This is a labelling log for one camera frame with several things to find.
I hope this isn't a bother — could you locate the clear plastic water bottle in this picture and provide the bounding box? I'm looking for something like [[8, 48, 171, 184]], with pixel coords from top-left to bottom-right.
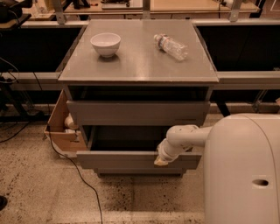
[[154, 33, 187, 61]]

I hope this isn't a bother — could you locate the brown cardboard box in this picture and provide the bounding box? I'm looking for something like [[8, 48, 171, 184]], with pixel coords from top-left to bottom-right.
[[44, 90, 87, 158]]

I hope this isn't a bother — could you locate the wooden background table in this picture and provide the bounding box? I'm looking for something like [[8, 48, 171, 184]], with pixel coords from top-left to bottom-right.
[[62, 0, 261, 16]]

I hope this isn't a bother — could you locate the black floor cable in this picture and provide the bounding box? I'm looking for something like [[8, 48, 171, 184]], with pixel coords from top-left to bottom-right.
[[46, 124, 104, 224]]

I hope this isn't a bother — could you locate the white ceramic bowl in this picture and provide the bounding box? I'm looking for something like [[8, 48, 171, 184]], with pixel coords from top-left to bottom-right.
[[90, 32, 121, 58]]

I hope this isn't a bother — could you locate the grey bottom drawer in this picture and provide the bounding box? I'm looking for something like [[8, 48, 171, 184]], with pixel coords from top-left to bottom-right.
[[94, 168, 187, 175]]

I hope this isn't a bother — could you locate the white cup in box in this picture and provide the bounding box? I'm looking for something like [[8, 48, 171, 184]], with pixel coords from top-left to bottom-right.
[[64, 115, 79, 130]]

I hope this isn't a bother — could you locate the grey top drawer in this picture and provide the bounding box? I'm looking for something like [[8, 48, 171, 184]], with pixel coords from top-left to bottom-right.
[[66, 101, 210, 126]]

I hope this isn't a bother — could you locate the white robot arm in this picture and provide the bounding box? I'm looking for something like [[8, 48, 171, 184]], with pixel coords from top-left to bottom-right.
[[154, 114, 280, 224]]

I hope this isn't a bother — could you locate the grey drawer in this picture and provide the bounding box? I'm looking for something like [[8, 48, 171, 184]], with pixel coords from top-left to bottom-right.
[[66, 101, 210, 126], [77, 126, 202, 170], [94, 168, 187, 175]]

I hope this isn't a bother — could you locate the grey drawer cabinet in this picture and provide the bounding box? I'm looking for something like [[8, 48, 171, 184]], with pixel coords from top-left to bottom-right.
[[59, 19, 219, 175]]

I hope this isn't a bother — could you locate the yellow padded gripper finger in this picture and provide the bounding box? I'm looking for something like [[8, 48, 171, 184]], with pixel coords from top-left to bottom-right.
[[154, 156, 168, 166]]

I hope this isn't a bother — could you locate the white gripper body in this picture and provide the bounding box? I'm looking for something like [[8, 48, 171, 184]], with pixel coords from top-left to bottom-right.
[[157, 138, 183, 162]]

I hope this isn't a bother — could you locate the grey metal rail frame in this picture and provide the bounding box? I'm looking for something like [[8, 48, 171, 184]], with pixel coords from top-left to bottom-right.
[[0, 18, 280, 91]]

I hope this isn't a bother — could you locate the black shoe tip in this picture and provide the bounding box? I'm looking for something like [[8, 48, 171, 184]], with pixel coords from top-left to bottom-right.
[[0, 196, 8, 211]]

